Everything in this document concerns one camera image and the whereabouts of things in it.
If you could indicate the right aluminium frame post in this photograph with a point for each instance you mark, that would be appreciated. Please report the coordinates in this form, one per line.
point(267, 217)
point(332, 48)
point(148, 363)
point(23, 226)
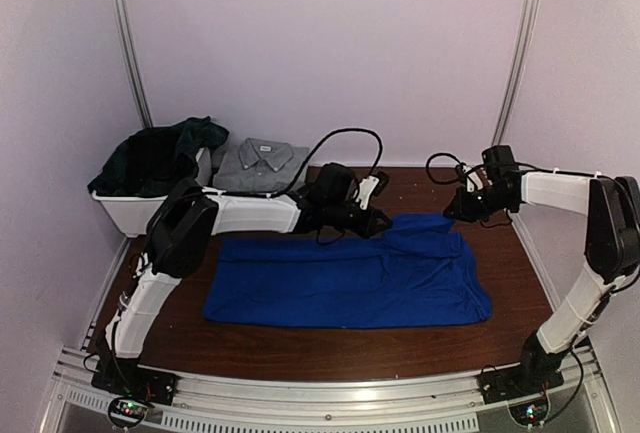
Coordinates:
point(527, 23)

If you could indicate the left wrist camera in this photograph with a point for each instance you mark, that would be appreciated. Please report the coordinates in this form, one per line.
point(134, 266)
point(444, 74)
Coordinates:
point(369, 187)

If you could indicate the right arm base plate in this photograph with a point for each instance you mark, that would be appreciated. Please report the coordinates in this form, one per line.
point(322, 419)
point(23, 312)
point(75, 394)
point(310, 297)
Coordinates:
point(505, 384)

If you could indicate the aluminium frame post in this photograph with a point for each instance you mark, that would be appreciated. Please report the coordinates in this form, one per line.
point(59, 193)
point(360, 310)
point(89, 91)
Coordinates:
point(527, 23)
point(131, 62)

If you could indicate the folded grey button shirt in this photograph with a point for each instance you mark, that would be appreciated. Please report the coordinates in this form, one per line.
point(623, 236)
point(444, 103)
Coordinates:
point(259, 166)

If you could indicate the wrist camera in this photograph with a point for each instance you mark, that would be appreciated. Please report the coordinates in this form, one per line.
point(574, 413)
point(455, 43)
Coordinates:
point(369, 187)
point(475, 178)

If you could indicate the white plastic laundry bin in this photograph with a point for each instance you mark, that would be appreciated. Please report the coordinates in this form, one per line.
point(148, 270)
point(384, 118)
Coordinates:
point(130, 214)

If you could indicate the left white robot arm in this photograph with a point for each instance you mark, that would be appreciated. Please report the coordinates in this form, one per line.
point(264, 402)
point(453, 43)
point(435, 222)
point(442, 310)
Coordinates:
point(179, 232)

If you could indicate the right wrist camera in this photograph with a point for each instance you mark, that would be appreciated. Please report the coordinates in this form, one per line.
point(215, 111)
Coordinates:
point(475, 178)

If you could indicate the dark green plaid shirt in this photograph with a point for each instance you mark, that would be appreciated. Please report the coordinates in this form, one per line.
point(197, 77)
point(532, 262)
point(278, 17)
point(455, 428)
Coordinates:
point(152, 161)

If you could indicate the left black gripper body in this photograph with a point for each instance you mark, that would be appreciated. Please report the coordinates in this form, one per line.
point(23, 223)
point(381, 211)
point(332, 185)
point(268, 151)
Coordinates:
point(337, 219)

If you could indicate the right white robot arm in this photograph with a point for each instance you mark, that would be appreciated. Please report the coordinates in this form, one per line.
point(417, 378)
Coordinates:
point(603, 225)

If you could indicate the blue t-shirt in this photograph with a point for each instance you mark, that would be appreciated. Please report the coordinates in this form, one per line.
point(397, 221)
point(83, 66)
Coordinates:
point(419, 273)

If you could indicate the left aluminium frame post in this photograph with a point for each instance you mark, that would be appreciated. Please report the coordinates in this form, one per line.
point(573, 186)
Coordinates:
point(131, 62)

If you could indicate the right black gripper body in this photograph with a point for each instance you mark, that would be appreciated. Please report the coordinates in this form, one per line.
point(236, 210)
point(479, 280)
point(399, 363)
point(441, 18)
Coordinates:
point(480, 208)

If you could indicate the front aluminium rail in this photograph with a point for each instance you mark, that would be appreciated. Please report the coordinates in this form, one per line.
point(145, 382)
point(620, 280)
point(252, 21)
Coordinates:
point(441, 403)

